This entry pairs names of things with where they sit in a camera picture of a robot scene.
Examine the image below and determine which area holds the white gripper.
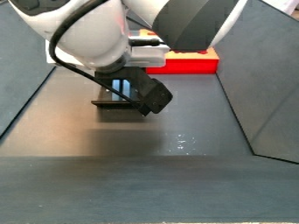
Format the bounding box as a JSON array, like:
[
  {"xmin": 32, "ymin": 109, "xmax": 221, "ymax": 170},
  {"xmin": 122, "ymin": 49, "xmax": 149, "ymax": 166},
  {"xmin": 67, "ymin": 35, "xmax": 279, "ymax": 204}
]
[{"xmin": 44, "ymin": 35, "xmax": 173, "ymax": 68}]

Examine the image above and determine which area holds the blue double-square peg object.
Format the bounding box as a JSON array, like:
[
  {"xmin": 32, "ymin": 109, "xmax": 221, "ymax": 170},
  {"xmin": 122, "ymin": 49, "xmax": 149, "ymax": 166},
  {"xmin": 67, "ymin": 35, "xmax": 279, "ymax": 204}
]
[{"xmin": 113, "ymin": 80, "xmax": 131, "ymax": 101}]

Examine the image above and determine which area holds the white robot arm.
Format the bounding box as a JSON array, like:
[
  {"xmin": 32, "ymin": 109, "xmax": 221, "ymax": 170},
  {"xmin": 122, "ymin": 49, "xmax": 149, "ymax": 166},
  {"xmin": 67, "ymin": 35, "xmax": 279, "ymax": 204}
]
[{"xmin": 8, "ymin": 0, "xmax": 249, "ymax": 72}]

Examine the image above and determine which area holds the red shape-sorting board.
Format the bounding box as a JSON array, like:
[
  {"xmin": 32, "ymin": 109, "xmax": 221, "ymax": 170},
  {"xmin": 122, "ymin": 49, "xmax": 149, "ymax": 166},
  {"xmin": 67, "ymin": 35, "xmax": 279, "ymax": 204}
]
[{"xmin": 139, "ymin": 28, "xmax": 221, "ymax": 75}]

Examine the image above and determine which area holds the dark curved holder stand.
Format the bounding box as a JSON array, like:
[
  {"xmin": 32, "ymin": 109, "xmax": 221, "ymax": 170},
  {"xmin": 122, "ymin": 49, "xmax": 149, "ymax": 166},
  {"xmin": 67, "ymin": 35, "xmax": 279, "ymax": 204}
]
[{"xmin": 93, "ymin": 67, "xmax": 146, "ymax": 109}]

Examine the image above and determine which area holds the black camera cable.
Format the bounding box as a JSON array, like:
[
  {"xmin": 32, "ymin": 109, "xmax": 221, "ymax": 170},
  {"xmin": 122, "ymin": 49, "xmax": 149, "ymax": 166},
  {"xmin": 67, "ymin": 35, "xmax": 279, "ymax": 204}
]
[{"xmin": 49, "ymin": 0, "xmax": 162, "ymax": 112}]

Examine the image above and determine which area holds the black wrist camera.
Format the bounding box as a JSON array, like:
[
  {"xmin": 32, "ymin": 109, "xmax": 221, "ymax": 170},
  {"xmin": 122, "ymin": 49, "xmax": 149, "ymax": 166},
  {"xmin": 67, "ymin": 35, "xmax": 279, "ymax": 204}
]
[{"xmin": 94, "ymin": 66, "xmax": 174, "ymax": 117}]

